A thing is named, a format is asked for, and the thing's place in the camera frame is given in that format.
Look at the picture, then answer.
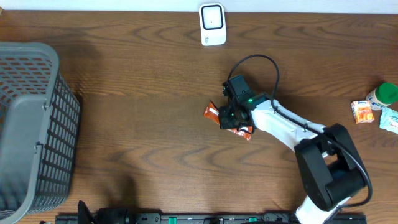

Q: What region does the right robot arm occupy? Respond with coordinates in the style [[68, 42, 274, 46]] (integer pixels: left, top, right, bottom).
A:
[[219, 75, 370, 223]]

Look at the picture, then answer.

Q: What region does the teal white snack packet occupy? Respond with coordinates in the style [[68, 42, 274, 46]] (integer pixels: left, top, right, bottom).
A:
[[379, 108, 398, 134]]

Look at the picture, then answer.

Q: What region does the black right camera cable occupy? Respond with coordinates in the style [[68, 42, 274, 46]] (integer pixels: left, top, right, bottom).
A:
[[226, 54, 373, 209]]

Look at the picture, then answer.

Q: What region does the orange small snack packet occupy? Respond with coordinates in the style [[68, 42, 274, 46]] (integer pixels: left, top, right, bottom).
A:
[[351, 100, 374, 124]]

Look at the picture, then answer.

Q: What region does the grey plastic mesh basket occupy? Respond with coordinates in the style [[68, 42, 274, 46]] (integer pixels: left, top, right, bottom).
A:
[[1, 42, 81, 223]]

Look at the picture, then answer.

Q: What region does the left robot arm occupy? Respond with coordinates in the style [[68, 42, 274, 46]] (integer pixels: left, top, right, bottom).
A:
[[78, 200, 136, 224]]

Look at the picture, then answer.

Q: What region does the red Top chocolate bar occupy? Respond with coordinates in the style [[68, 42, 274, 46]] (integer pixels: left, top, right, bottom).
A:
[[203, 101, 253, 141]]

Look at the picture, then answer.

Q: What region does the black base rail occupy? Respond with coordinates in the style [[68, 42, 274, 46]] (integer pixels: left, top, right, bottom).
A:
[[55, 213, 367, 224]]

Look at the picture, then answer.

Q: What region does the green lid jar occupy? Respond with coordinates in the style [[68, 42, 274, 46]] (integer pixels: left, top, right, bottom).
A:
[[366, 82, 397, 110]]

